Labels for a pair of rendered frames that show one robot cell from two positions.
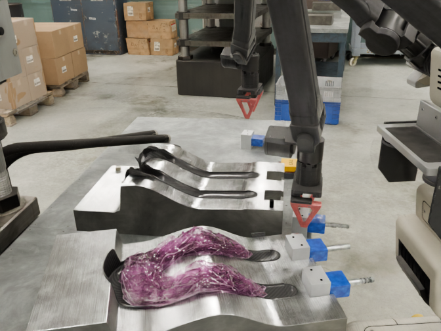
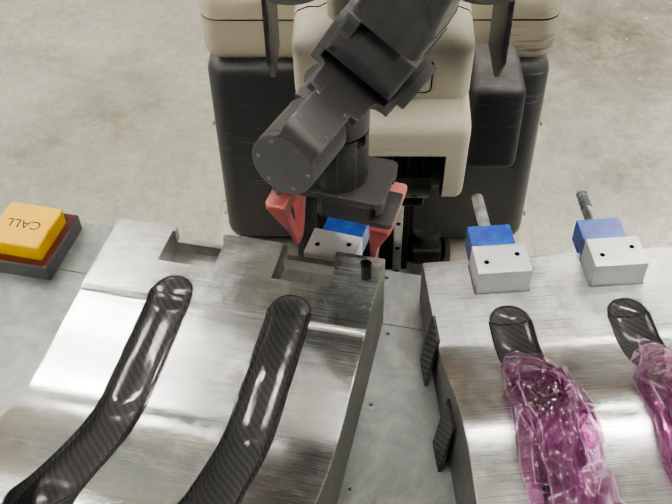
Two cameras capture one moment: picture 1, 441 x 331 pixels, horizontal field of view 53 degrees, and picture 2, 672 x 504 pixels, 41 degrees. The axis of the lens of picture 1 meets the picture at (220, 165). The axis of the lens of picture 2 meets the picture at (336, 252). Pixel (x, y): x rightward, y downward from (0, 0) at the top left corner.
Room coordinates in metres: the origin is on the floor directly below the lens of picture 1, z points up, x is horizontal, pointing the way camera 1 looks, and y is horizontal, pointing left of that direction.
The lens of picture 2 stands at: (0.85, 0.44, 1.49)
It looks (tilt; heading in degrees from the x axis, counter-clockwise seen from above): 46 degrees down; 275
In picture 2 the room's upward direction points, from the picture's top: 1 degrees counter-clockwise
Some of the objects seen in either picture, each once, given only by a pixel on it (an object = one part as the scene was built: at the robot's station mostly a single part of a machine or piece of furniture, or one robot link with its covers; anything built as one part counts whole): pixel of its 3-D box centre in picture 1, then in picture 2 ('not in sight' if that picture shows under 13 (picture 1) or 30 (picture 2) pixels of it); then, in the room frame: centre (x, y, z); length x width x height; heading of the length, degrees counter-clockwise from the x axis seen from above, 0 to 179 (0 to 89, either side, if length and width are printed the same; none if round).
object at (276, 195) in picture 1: (273, 201); (306, 278); (0.93, -0.12, 0.87); 0.05 x 0.05 x 0.04; 81
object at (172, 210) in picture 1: (186, 187); (156, 482); (1.02, 0.09, 0.87); 0.50 x 0.26 x 0.14; 81
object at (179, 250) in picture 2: (275, 182); (195, 260); (1.03, -0.14, 0.87); 0.05 x 0.05 x 0.04; 81
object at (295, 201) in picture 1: (305, 206); (362, 219); (0.88, -0.19, 0.89); 0.07 x 0.07 x 0.09; 77
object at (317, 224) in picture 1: (320, 223); (347, 231); (0.90, -0.23, 0.83); 0.13 x 0.05 x 0.05; 77
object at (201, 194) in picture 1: (189, 172); (167, 432); (1.01, 0.08, 0.92); 0.35 x 0.16 x 0.09; 81
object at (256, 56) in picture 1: (249, 62); not in sight; (1.45, -0.10, 1.10); 0.07 x 0.06 x 0.07; 56
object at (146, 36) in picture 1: (151, 28); not in sight; (7.74, 1.10, 0.42); 0.86 x 0.33 x 0.83; 74
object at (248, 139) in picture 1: (260, 140); not in sight; (1.44, -0.14, 0.83); 0.13 x 0.05 x 0.05; 73
